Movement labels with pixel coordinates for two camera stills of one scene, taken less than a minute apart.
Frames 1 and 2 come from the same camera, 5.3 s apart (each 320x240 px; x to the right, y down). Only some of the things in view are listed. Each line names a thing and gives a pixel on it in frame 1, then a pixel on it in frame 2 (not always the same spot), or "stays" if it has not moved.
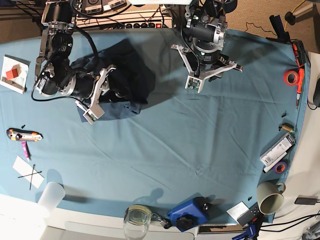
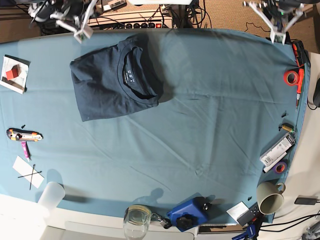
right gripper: x=205 y=60 → x=279 y=14
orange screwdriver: x=301 y=74 stays
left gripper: x=92 y=86 → x=70 y=14
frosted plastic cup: x=52 y=195 stays
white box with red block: x=14 y=73 stays
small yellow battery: x=287 y=126 stays
